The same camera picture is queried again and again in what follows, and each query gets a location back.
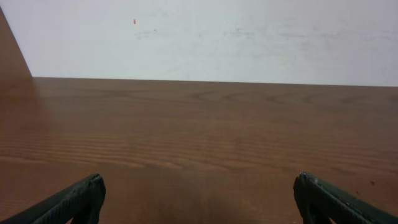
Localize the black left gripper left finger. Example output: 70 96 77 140
1 174 106 224

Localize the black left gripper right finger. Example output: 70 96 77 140
293 172 397 224

